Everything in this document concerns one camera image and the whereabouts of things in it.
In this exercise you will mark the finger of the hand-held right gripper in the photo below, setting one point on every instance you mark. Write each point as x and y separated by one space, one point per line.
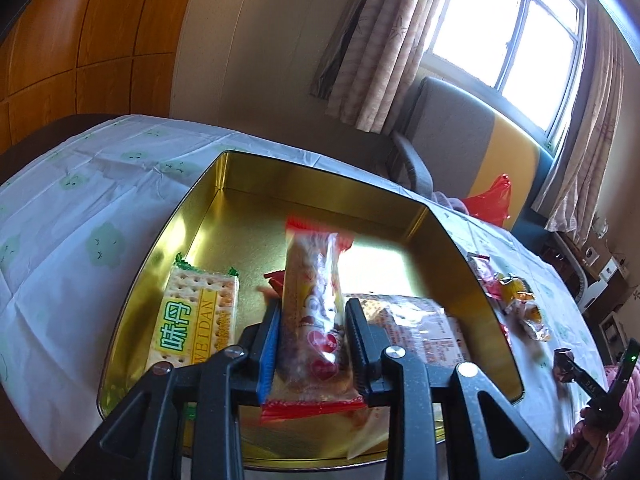
567 365

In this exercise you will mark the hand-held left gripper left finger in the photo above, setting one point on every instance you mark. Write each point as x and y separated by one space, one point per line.
267 355

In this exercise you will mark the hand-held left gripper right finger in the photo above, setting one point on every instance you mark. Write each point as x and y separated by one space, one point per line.
357 350

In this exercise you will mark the large clear bread packet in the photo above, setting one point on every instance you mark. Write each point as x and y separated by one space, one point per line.
400 325

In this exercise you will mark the long white red bar packet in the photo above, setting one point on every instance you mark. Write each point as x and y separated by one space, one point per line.
310 310

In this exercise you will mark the green yellow cracker packet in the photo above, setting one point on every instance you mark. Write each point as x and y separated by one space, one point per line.
200 310

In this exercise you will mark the small yellow foil packet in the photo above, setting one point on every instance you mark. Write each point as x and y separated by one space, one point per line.
517 287

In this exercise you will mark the white clear packet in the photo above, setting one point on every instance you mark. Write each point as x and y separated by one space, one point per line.
457 347

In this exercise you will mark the small red white packet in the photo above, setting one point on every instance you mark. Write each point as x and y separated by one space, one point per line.
482 272

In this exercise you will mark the gold square tin box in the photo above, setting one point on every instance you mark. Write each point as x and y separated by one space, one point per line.
325 210

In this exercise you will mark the person's right hand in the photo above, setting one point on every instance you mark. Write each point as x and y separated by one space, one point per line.
587 437

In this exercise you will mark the pink quilted clothing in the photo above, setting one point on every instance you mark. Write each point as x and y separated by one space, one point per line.
625 410

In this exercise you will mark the white appliance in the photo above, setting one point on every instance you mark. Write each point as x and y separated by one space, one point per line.
610 270

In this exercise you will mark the cluttered wooden side cabinet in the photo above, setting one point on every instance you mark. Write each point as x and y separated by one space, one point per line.
595 255

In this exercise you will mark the pink cloth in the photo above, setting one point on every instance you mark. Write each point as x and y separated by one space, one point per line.
450 202

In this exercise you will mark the red plastic bag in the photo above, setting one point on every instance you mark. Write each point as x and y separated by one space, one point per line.
492 200

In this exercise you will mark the beige patterned curtain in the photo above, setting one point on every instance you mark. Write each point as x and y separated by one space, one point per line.
590 160
380 60

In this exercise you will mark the white cloud print tablecloth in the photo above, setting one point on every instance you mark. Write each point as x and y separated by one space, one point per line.
75 210

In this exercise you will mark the grey yellow blue armchair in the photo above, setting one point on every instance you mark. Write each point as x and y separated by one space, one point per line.
450 125

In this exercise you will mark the dark table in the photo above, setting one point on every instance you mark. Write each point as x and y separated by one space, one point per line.
30 145

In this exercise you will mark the window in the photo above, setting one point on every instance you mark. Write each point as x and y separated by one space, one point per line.
500 25

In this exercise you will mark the orange wooden wardrobe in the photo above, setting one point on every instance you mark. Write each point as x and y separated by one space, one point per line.
100 35

